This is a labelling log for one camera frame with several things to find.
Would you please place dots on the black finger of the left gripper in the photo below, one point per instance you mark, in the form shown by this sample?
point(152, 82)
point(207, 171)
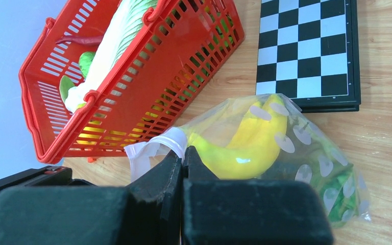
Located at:
point(47, 176)

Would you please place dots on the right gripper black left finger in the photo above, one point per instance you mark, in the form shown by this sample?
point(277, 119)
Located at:
point(146, 211)

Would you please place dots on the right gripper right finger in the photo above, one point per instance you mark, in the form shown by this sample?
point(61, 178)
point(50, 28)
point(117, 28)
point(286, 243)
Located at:
point(216, 211)

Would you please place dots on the yellow banana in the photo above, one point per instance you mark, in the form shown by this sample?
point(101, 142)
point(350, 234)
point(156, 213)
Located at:
point(253, 148)

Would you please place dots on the clear zip top bag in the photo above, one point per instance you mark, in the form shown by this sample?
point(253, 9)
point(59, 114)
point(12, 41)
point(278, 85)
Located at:
point(217, 125)

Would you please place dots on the red plastic basket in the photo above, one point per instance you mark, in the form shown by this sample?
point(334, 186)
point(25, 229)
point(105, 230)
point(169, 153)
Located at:
point(179, 49)

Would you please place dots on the white cauliflower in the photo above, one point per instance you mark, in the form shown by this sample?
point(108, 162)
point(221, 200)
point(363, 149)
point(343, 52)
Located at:
point(75, 97)

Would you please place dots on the dark red long chili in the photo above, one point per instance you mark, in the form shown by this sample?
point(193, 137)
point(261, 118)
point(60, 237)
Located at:
point(82, 40)

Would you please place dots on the long green cabbage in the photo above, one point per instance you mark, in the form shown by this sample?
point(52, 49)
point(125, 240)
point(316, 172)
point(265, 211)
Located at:
point(123, 28)

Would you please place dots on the black white checkerboard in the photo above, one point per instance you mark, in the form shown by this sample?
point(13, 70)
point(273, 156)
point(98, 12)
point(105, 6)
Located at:
point(308, 50)

